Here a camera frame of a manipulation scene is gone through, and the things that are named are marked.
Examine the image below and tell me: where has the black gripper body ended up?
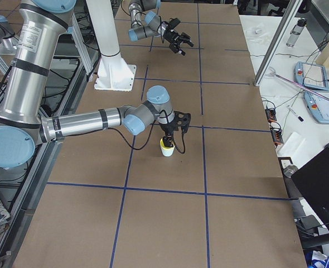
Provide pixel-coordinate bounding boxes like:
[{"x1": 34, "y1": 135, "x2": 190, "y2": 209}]
[
  {"x1": 160, "y1": 118, "x2": 180, "y2": 136},
  {"x1": 164, "y1": 30, "x2": 182, "y2": 46}
]

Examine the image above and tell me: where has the yellow plastic cup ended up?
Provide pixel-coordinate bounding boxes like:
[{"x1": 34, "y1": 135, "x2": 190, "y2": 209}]
[{"x1": 160, "y1": 137, "x2": 175, "y2": 150}]

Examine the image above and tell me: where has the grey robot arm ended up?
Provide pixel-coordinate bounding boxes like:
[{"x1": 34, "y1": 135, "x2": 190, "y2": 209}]
[
  {"x1": 0, "y1": 1, "x2": 184, "y2": 169},
  {"x1": 128, "y1": 0, "x2": 194, "y2": 56}
]

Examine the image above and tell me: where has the light green plastic cup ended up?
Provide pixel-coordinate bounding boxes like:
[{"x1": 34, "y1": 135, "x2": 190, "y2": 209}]
[{"x1": 161, "y1": 147, "x2": 175, "y2": 157}]

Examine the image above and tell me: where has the orange black connector strip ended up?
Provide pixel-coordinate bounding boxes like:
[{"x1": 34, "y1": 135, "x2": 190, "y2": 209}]
[{"x1": 265, "y1": 108, "x2": 284, "y2": 147}]

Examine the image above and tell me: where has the clear water bottle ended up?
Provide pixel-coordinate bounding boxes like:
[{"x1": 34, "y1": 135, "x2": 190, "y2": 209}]
[{"x1": 286, "y1": 18, "x2": 307, "y2": 47}]

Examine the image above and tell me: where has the black marker pen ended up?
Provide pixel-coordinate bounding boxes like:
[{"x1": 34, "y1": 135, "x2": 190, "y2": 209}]
[{"x1": 287, "y1": 106, "x2": 304, "y2": 122}]

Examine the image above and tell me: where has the white folded paper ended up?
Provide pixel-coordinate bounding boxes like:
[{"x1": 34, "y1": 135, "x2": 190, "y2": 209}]
[{"x1": 277, "y1": 132, "x2": 306, "y2": 157}]

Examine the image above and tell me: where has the upper teach pendant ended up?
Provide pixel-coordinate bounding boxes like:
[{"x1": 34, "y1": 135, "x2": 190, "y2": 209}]
[{"x1": 294, "y1": 61, "x2": 329, "y2": 90}]

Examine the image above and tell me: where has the teach pendant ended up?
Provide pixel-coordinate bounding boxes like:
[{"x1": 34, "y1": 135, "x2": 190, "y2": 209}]
[
  {"x1": 304, "y1": 92, "x2": 329, "y2": 125},
  {"x1": 294, "y1": 61, "x2": 329, "y2": 90}
]

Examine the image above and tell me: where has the lower teach pendant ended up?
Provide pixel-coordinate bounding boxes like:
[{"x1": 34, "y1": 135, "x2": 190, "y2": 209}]
[{"x1": 304, "y1": 92, "x2": 329, "y2": 125}]

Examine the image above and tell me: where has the black computer monitor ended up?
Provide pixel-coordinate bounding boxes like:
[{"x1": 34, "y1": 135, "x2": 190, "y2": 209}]
[{"x1": 292, "y1": 147, "x2": 329, "y2": 230}]

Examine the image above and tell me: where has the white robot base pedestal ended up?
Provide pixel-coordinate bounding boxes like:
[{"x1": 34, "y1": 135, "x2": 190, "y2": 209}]
[{"x1": 87, "y1": 1, "x2": 137, "y2": 92}]

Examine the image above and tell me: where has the green handled reacher grabber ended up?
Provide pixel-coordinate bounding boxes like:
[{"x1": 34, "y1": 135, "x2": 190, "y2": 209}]
[{"x1": 264, "y1": 67, "x2": 329, "y2": 102}]

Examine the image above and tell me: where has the aluminium frame post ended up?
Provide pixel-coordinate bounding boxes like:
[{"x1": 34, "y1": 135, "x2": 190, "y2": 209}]
[{"x1": 254, "y1": 0, "x2": 303, "y2": 87}]

